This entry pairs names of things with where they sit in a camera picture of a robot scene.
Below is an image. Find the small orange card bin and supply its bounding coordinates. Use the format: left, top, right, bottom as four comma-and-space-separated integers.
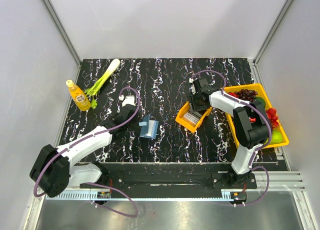
175, 102, 212, 133

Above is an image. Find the black marble pattern mat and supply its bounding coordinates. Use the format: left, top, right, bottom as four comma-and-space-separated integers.
57, 57, 258, 163

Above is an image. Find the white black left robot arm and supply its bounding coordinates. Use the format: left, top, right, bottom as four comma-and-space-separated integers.
29, 104, 139, 198

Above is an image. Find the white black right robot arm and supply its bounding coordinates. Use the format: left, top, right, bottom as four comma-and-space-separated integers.
188, 78, 272, 188

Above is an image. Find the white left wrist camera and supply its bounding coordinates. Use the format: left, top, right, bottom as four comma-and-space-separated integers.
119, 95, 136, 107

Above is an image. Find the red apple left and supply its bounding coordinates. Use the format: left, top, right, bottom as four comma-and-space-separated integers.
228, 92, 238, 98

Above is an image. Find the dark green avocado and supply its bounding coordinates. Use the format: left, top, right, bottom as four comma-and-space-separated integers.
255, 97, 266, 108

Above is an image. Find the white slotted cable duct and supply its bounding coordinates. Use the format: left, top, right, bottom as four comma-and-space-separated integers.
46, 190, 234, 202

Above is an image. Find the light green apple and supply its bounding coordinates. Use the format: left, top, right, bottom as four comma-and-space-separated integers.
269, 130, 284, 145

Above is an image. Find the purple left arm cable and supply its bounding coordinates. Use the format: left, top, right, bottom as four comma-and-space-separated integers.
33, 87, 141, 218

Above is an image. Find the dark purple grape bunch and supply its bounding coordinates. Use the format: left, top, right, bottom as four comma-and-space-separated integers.
234, 89, 258, 102

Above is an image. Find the green white leek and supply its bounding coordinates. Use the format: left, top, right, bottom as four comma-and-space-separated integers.
84, 59, 121, 109

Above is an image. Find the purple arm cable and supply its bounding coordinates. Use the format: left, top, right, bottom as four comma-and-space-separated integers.
191, 69, 273, 207
33, 87, 141, 218

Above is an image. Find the yellow juice bottle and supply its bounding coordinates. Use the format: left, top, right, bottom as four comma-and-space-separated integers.
66, 80, 91, 111

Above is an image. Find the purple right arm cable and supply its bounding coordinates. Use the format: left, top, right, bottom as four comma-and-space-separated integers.
191, 69, 273, 207

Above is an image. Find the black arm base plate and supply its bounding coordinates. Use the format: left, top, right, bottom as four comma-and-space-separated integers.
96, 163, 257, 190

